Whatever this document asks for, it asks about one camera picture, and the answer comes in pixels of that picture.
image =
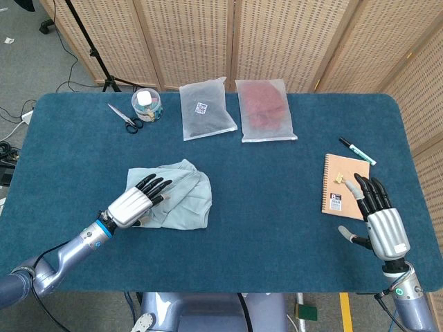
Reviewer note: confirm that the white paper scrap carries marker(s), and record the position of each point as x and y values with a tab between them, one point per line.
9	40

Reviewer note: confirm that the green block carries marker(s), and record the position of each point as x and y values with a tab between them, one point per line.
308	313

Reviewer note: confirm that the gold binder clip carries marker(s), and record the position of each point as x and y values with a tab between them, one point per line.
339	178

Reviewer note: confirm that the black white marker pen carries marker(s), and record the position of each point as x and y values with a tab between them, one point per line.
356	150

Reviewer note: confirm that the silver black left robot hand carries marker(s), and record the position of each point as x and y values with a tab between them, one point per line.
131	207

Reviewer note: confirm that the frosted bag with red garment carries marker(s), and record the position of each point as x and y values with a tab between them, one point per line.
266	110

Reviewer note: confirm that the black tripod stand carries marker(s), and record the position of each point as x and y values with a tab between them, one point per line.
90	52

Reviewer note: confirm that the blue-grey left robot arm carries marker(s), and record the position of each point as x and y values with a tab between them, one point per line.
76	245

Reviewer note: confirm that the kraft spiral notebook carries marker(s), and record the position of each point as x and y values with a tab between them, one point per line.
346	162

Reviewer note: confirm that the metal table leg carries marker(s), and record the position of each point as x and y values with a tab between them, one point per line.
301	325

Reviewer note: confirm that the clear plastic clip jar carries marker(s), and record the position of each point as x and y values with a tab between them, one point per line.
154	111

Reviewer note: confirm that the light green t-shirt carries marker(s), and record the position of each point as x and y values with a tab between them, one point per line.
187	207

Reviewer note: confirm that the teal blue table mat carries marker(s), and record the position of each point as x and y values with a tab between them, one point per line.
328	114

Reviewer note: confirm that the black chair caster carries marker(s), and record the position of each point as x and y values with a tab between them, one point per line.
45	27

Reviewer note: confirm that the frosted bag with dark garment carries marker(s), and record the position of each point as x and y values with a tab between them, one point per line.
207	114

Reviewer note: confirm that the person in black clothes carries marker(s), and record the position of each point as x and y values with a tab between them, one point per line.
28	3

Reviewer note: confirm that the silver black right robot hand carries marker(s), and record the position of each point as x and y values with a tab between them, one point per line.
387	231

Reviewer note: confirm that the black equipment pile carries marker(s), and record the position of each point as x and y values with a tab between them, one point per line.
7	152

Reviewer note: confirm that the white power strip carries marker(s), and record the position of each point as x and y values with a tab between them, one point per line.
27	117

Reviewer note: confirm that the white perforated bracket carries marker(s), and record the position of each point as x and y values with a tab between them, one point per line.
143	323

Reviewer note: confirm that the blue-grey robot torso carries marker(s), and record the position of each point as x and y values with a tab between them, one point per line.
207	311

